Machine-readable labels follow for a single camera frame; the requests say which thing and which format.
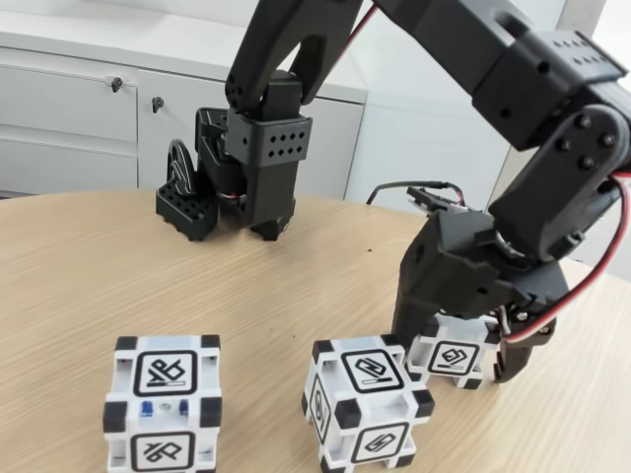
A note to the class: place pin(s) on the black table clamp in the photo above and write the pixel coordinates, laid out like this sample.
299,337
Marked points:
185,209

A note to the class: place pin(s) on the cabinet lock key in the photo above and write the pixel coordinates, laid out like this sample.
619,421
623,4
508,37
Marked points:
157,103
117,84

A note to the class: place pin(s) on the white black cube blue lights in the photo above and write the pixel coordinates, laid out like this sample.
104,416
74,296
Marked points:
162,374

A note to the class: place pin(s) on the white black cube stacked-sheets print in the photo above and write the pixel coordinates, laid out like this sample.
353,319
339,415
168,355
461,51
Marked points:
453,357

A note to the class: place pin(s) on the white black cube zigzag print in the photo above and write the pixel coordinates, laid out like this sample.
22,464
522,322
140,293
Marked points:
374,369

